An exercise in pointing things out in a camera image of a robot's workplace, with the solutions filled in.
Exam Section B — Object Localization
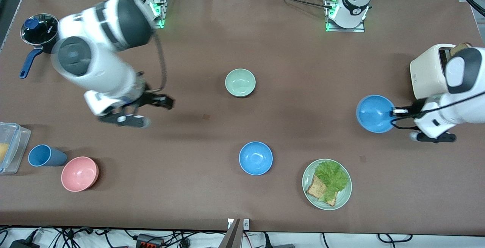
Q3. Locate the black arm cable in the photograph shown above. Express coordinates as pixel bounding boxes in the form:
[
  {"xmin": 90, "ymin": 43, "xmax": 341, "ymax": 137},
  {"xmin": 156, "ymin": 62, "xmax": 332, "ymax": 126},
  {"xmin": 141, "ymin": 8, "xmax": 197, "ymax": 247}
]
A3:
[
  {"xmin": 390, "ymin": 0, "xmax": 485, "ymax": 130},
  {"xmin": 146, "ymin": 32, "xmax": 168, "ymax": 94}
]

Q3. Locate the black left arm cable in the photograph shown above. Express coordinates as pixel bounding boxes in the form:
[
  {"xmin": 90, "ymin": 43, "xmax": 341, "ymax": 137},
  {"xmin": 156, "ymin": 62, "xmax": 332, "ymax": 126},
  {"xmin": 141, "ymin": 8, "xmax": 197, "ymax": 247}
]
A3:
[{"xmin": 390, "ymin": 0, "xmax": 485, "ymax": 130}]

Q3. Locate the black power plug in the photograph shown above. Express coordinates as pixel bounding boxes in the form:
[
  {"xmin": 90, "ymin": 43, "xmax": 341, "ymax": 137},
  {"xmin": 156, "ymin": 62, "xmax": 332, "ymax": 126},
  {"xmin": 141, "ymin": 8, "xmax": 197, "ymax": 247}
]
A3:
[{"xmin": 9, "ymin": 239, "xmax": 41, "ymax": 248}]

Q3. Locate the brown bread slice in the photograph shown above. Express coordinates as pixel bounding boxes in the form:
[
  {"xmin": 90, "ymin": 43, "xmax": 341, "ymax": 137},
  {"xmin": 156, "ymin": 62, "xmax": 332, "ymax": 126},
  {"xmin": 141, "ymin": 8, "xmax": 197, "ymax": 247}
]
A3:
[{"xmin": 306, "ymin": 174, "xmax": 338, "ymax": 207}]

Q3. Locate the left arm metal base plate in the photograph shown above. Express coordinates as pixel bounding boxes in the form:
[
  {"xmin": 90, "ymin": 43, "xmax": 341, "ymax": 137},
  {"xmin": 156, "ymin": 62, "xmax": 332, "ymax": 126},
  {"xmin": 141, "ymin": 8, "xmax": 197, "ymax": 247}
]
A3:
[{"xmin": 325, "ymin": 0, "xmax": 366, "ymax": 33}]

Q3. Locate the cream white toaster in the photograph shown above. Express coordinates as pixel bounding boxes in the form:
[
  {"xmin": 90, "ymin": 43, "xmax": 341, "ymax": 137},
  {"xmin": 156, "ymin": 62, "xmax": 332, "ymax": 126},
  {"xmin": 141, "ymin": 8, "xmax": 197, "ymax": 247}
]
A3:
[{"xmin": 410, "ymin": 44, "xmax": 457, "ymax": 100}]

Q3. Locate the grey metal bar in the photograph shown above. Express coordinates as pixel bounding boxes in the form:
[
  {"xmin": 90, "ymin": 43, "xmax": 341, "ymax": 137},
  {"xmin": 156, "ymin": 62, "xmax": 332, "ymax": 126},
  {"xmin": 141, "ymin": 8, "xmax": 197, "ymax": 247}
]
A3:
[{"xmin": 219, "ymin": 218, "xmax": 243, "ymax": 248}]

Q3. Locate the pink bowl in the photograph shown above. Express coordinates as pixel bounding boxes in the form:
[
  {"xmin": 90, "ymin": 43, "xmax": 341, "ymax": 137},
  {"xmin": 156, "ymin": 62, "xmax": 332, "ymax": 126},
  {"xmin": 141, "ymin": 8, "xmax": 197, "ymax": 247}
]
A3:
[{"xmin": 61, "ymin": 156, "xmax": 100, "ymax": 192}]

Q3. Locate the brown toast slice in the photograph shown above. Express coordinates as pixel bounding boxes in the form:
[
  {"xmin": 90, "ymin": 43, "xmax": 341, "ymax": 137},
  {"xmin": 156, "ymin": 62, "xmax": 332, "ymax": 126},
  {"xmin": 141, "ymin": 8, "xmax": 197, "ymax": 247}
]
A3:
[{"xmin": 449, "ymin": 42, "xmax": 472, "ymax": 58}]

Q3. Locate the green bowl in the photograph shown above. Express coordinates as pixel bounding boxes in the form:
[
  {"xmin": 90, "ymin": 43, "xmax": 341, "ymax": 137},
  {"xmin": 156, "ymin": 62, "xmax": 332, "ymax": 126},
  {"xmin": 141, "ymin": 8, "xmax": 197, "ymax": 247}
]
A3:
[{"xmin": 225, "ymin": 69, "xmax": 257, "ymax": 98}]

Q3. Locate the blue bowl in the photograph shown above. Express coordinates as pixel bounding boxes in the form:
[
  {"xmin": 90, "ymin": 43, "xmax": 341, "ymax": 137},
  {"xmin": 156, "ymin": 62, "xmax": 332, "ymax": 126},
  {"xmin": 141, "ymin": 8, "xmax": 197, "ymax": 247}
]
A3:
[
  {"xmin": 356, "ymin": 95, "xmax": 395, "ymax": 134},
  {"xmin": 239, "ymin": 141, "xmax": 274, "ymax": 176}
]

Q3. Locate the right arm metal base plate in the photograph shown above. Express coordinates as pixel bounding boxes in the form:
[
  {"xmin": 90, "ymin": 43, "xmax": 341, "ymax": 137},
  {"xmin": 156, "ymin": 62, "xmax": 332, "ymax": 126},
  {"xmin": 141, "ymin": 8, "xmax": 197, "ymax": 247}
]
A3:
[{"xmin": 150, "ymin": 0, "xmax": 168, "ymax": 29}]

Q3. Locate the looped black floor cable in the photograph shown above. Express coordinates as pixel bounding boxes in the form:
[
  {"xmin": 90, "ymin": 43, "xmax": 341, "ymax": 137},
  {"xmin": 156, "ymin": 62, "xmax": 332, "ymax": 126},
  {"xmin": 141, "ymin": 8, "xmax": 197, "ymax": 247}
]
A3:
[{"xmin": 377, "ymin": 233, "xmax": 413, "ymax": 243}]

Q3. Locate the blue cup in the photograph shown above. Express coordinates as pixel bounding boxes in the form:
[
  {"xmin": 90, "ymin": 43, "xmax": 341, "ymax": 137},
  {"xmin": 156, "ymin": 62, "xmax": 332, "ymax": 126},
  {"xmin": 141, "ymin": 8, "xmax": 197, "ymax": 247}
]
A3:
[{"xmin": 28, "ymin": 144, "xmax": 67, "ymax": 167}]

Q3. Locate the green lettuce leaf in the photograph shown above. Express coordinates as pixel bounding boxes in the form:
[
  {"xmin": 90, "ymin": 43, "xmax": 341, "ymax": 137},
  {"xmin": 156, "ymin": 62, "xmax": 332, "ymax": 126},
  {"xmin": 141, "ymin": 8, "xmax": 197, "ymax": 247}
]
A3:
[{"xmin": 315, "ymin": 160, "xmax": 349, "ymax": 202}]

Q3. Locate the clear plastic container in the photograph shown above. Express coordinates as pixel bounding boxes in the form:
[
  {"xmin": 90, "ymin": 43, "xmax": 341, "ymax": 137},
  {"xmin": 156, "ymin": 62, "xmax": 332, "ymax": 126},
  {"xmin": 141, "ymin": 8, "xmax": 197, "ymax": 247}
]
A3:
[{"xmin": 0, "ymin": 122, "xmax": 31, "ymax": 175}]

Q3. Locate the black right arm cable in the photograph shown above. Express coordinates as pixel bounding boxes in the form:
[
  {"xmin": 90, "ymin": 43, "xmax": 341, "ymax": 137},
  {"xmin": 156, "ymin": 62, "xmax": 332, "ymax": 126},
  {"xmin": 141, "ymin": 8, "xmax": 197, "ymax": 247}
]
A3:
[{"xmin": 146, "ymin": 32, "xmax": 168, "ymax": 94}]

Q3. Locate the black pot blue handle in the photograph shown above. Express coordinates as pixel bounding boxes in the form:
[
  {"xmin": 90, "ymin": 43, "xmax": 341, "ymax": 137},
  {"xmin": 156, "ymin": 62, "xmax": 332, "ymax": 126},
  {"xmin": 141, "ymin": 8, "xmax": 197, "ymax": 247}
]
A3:
[{"xmin": 19, "ymin": 13, "xmax": 61, "ymax": 79}]

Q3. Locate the green plate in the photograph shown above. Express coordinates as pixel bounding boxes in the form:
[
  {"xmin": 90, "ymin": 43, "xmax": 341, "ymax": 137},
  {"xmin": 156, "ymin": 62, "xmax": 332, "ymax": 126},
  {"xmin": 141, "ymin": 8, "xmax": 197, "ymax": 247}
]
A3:
[{"xmin": 302, "ymin": 159, "xmax": 352, "ymax": 211}]

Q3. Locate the black orange power adapter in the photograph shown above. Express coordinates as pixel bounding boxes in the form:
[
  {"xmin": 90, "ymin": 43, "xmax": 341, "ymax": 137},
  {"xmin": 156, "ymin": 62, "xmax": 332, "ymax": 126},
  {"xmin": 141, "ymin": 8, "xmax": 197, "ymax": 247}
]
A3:
[{"xmin": 136, "ymin": 234, "xmax": 164, "ymax": 248}]

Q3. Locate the small white bracket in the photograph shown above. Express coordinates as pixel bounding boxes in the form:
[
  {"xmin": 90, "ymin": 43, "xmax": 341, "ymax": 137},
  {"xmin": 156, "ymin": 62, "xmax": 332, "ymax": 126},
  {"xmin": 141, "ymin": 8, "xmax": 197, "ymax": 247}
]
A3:
[{"xmin": 227, "ymin": 218, "xmax": 250, "ymax": 230}]

